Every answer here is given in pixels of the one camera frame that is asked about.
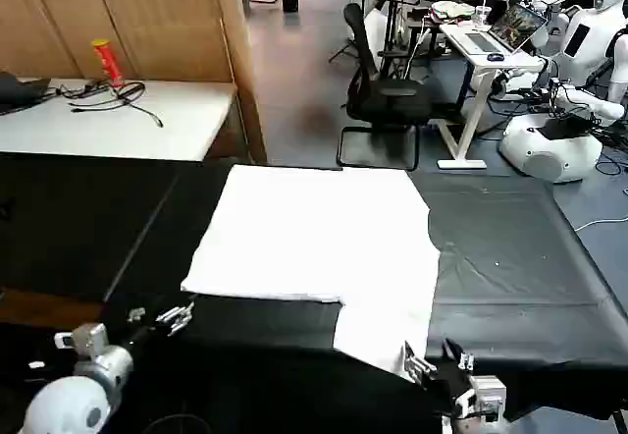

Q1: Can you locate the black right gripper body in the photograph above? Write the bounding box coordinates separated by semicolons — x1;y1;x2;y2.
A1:
422;362;475;415

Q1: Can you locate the wooden folding screen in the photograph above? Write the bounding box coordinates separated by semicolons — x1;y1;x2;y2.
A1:
0;0;269;165

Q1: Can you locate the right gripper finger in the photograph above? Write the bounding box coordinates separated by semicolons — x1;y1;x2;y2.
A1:
444;338;475;371
403;340;437;386

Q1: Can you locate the black bag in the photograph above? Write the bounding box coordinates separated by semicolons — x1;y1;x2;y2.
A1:
0;71;53;114

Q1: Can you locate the white floor cable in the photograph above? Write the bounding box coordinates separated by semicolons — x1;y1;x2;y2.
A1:
574;215;628;233

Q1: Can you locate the clear plastic cup with straw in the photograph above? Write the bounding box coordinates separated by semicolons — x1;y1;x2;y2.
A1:
473;0;492;30

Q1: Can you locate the white side table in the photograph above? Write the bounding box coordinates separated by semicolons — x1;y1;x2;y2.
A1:
0;78;240;163

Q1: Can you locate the pile of folded cloths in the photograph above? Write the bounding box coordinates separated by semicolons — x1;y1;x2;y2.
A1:
430;0;477;26

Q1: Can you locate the silver open laptop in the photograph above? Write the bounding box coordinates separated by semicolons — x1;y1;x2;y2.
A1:
463;2;550;55

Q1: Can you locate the black cable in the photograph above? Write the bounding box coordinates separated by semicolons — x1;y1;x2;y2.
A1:
68;80;164;129

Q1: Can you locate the black tablecloth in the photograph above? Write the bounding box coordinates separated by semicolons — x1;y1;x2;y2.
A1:
0;151;628;434

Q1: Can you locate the white desk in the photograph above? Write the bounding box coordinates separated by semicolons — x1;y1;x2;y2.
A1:
436;22;549;170

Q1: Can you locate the black office chair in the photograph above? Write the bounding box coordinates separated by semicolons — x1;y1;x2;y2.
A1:
336;2;436;173

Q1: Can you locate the white shirt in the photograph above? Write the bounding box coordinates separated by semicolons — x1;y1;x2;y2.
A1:
180;163;442;376

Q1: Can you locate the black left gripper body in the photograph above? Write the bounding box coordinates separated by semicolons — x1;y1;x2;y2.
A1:
105;318;171;359

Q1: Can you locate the white humanoid robot with base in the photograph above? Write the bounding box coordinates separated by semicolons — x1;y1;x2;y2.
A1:
497;0;628;185

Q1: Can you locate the red chips can yellow lid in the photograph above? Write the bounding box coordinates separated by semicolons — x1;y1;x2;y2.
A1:
91;37;127;89

